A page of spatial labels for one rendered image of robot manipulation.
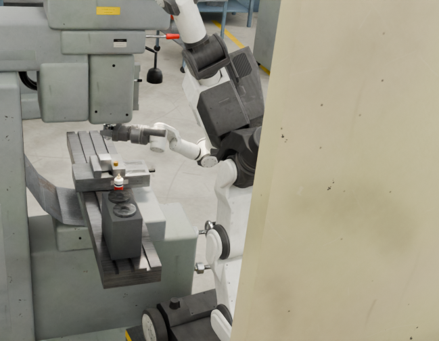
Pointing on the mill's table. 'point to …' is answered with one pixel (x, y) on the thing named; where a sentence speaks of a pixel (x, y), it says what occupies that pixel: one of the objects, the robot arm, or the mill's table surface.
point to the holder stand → (122, 224)
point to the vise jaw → (118, 166)
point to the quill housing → (110, 88)
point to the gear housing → (102, 42)
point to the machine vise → (82, 177)
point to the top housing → (105, 15)
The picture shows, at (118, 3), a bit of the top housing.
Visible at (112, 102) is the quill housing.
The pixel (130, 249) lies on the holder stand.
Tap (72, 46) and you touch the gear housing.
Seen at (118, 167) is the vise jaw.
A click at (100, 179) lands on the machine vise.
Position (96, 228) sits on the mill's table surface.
